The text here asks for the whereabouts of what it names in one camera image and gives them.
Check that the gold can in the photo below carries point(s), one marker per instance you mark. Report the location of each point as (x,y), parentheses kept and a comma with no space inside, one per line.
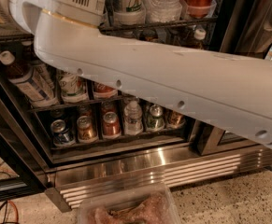
(175,119)
(86,131)

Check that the green can bottom shelf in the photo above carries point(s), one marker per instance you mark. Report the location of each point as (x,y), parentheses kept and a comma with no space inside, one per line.
(155,118)

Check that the brown tea bottle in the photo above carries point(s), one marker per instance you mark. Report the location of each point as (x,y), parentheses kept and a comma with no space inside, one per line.
(29,55)
(197,40)
(27,79)

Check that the brown tea bottle front left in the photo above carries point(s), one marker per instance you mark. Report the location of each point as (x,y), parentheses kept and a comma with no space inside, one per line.
(27,79)

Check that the brown tea bottle right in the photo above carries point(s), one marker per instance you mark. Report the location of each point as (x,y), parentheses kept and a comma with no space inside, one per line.
(197,40)

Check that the gold can bottom right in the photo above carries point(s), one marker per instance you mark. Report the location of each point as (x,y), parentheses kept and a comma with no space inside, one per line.
(175,119)

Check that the clear plastic food container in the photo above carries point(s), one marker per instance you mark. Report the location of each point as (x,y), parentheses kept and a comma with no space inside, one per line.
(152,204)

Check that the blue can bottom front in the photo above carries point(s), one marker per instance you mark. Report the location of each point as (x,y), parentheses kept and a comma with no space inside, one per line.
(62,134)

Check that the left fridge glass door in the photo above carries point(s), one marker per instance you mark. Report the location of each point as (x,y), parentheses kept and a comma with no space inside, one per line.
(26,176)

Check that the clear water bottle top shelf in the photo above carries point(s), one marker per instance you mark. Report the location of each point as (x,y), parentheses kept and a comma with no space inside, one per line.
(162,10)

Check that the water bottle bottom shelf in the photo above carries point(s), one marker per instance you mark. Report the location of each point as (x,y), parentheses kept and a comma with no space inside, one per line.
(133,118)

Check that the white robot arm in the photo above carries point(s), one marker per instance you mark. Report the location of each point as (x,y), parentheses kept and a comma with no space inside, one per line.
(67,37)

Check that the gold can bottom left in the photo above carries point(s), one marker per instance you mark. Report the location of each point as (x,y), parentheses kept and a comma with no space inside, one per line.
(86,131)

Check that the red can bottom front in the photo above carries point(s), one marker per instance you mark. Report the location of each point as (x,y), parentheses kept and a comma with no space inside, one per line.
(111,125)

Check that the brown tea bottle back left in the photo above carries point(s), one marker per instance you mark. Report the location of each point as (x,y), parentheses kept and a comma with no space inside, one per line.
(29,55)

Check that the steel fridge vent grille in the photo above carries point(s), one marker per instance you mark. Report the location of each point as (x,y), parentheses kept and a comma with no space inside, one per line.
(174,166)

